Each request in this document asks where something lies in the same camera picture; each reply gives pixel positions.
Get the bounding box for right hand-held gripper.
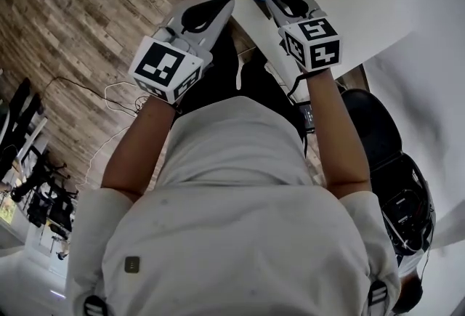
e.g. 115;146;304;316
264;0;344;73

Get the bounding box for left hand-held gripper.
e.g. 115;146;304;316
128;0;235;105

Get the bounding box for person's left forearm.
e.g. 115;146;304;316
100;96;181;199

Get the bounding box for person's right forearm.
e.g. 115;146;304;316
307;67;371;199

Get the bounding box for person's black-clad legs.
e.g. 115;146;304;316
179;29;310;163

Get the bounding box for white table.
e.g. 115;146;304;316
159;0;417;90

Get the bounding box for black belt device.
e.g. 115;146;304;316
297;102;318;134

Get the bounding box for person's white shirt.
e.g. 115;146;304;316
65;95;403;316

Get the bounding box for grey and black bag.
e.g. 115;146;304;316
370;150;437;259

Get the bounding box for small grey square badge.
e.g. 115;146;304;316
124;255;142;274

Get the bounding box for thin black cable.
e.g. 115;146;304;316
43;76;141;115

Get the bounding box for long white cable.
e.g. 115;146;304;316
74;81;147;196

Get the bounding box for black strap buckle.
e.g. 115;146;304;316
85;294;108;316
368;280;389;316

